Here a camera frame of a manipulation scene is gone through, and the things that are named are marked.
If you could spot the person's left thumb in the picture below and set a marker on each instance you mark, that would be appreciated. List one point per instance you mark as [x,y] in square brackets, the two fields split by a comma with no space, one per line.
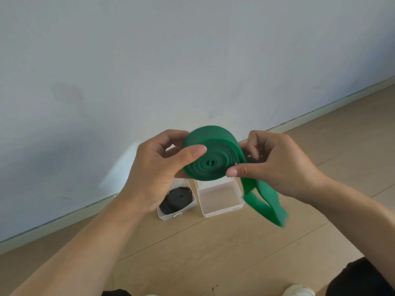
[186,158]

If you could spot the person's left forearm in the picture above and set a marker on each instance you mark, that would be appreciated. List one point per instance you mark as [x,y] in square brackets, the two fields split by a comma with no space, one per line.
[89,246]

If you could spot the person's left hand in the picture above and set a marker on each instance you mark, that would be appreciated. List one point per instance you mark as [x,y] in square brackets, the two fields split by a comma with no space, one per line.
[148,175]

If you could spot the black rolled resistance band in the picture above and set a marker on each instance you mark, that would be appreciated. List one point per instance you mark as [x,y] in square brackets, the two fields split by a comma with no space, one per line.
[179,197]

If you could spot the person's right thumb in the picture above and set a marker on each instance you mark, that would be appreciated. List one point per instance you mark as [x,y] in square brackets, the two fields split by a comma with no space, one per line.
[250,170]

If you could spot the person's right middle finger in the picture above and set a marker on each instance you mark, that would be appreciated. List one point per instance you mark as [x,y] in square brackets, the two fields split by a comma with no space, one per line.
[244,148]

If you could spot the person's right forearm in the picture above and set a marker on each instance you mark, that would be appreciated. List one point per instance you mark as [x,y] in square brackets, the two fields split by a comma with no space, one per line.
[355,212]

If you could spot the white shoe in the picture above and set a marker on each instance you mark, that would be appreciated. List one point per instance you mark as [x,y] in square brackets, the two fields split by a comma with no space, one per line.
[297,291]

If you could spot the person's right hand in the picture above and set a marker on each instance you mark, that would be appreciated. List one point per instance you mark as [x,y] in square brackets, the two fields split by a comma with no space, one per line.
[284,169]

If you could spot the white baseboard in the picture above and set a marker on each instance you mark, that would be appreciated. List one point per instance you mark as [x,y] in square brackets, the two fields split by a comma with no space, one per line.
[46,229]

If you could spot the clear plastic storage box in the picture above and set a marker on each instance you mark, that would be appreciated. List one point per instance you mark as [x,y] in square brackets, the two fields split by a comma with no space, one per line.
[219,198]
[163,215]

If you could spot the person's left middle finger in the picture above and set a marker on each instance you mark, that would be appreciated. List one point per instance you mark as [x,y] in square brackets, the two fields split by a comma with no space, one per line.
[172,151]

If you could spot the green resistance band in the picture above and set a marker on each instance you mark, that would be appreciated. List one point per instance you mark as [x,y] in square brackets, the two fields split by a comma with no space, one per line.
[222,147]

